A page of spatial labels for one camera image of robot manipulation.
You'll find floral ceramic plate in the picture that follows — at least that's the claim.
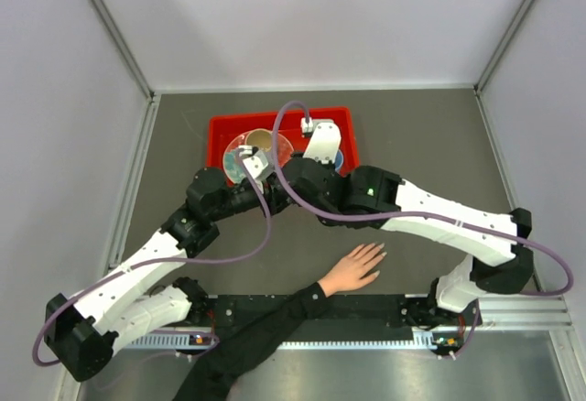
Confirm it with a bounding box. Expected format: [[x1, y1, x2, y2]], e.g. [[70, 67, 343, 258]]
[[222, 130, 294, 184]]

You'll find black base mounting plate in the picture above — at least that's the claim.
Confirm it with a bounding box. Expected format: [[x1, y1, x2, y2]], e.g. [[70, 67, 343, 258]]
[[205, 295, 429, 328]]

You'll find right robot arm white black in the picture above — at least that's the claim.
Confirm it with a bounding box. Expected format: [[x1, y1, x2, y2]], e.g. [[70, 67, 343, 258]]
[[282, 157, 534, 327]]

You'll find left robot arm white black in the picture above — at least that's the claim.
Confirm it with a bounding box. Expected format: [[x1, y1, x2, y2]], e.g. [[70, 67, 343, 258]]
[[35, 160, 291, 382]]

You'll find purple cable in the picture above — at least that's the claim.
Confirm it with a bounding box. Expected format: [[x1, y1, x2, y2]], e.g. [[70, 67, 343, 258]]
[[270, 100, 575, 356], [31, 151, 274, 368]]

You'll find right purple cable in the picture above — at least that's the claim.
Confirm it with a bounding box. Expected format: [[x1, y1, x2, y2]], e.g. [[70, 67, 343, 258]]
[[270, 100, 575, 356]]

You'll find red plastic tray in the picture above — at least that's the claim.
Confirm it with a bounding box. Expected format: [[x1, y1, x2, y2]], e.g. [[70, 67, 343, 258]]
[[207, 106, 360, 175]]

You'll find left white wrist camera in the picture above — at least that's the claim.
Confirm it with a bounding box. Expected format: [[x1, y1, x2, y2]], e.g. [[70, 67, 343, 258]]
[[234, 145, 275, 182]]

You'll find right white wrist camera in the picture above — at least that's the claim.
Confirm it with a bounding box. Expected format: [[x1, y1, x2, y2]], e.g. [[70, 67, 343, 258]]
[[300, 117, 342, 165]]

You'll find grey slotted cable duct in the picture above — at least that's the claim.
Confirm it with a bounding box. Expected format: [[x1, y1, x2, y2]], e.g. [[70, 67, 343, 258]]
[[125, 330, 465, 352]]

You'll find person's hand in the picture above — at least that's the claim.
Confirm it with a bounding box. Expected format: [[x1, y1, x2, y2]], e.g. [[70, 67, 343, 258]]
[[318, 243, 386, 298]]

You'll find blue plastic cup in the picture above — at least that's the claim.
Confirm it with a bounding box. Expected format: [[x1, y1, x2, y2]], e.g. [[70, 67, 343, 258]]
[[334, 149, 344, 173]]

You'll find black sleeved forearm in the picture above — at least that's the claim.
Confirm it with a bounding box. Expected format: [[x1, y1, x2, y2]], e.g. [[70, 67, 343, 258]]
[[174, 283, 327, 401]]

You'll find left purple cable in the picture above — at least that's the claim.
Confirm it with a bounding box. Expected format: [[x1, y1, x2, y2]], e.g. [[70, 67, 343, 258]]
[[31, 151, 274, 368]]

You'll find beige ceramic mug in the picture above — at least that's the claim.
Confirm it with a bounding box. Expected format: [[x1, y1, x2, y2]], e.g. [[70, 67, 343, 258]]
[[245, 128, 272, 151]]

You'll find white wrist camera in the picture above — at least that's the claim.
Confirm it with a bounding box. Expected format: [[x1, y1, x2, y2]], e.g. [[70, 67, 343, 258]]
[[234, 145, 275, 182], [300, 117, 342, 165]]

